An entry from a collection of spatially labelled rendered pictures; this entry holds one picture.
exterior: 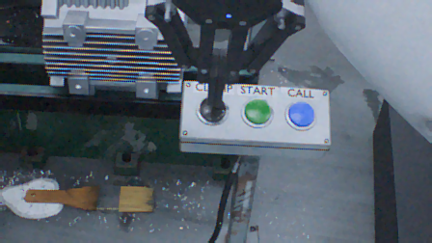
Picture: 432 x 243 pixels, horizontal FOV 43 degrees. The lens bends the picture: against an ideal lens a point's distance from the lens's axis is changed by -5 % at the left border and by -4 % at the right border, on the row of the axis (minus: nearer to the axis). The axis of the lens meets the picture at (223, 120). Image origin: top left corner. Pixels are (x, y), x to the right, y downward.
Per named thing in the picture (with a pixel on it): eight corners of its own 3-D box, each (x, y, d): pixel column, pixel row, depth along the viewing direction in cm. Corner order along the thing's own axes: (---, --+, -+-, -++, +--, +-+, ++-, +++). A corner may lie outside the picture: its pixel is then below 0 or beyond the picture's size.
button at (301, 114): (286, 130, 64) (289, 124, 62) (286, 105, 65) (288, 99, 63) (311, 131, 64) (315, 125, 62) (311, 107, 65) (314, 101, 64)
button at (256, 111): (242, 127, 64) (244, 121, 62) (243, 103, 65) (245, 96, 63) (269, 129, 64) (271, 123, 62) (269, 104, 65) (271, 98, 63)
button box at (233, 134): (178, 152, 66) (178, 137, 61) (182, 96, 69) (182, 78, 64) (322, 160, 67) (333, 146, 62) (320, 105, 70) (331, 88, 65)
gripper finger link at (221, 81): (219, 47, 53) (227, 48, 53) (215, 79, 60) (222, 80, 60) (218, 76, 52) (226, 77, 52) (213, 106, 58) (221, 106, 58)
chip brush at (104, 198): (22, 209, 83) (21, 205, 83) (29, 185, 87) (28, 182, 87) (154, 213, 85) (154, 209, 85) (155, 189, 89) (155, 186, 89)
